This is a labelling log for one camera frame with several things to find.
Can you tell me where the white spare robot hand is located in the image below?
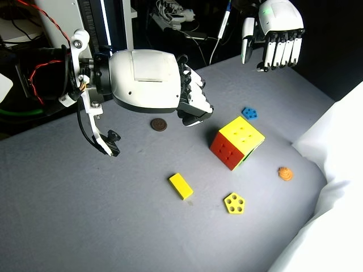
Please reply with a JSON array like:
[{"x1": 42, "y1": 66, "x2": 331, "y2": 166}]
[{"x1": 151, "y1": 0, "x2": 196, "y2": 31}]

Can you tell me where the blue block with holes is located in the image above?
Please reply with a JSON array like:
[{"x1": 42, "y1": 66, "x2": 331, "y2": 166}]
[{"x1": 242, "y1": 107, "x2": 259, "y2": 121}]

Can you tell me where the grey table cloth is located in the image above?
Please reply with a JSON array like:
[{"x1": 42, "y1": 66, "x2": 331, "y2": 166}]
[{"x1": 0, "y1": 47, "x2": 336, "y2": 272}]

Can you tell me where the yellow pentagon block with holes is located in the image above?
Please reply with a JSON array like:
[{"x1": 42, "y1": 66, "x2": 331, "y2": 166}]
[{"x1": 223, "y1": 192, "x2": 246, "y2": 215}]

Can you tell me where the yellow rectangular block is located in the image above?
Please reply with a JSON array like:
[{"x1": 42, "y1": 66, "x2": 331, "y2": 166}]
[{"x1": 168, "y1": 172, "x2": 195, "y2": 201}]

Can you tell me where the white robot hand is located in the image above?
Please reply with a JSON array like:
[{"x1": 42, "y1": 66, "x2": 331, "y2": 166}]
[
  {"x1": 108, "y1": 49, "x2": 214, "y2": 128},
  {"x1": 240, "y1": 0, "x2": 306, "y2": 73}
]

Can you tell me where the multicoloured puzzle cube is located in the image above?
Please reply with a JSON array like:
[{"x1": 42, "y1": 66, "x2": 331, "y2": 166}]
[{"x1": 209, "y1": 115, "x2": 266, "y2": 171}]

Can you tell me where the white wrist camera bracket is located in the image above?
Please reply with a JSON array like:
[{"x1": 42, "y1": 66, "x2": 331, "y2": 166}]
[{"x1": 58, "y1": 28, "x2": 122, "y2": 158}]

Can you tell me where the white robot body column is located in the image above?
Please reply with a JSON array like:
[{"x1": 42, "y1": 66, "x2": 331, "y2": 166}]
[{"x1": 33, "y1": 0, "x2": 134, "y2": 56}]

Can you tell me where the dark brown sandwich cookie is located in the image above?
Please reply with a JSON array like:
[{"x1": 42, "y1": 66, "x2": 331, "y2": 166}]
[{"x1": 150, "y1": 118, "x2": 168, "y2": 132}]

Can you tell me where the orange swirl toy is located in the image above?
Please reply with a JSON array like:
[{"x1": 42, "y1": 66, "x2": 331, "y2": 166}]
[{"x1": 277, "y1": 166, "x2": 294, "y2": 181}]

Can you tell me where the white foam backdrop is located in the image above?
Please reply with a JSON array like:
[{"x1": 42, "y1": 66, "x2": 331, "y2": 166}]
[{"x1": 267, "y1": 80, "x2": 363, "y2": 272}]

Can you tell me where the green braided cable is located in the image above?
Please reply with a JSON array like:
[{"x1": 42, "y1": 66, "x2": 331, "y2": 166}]
[{"x1": 0, "y1": 108, "x2": 44, "y2": 117}]

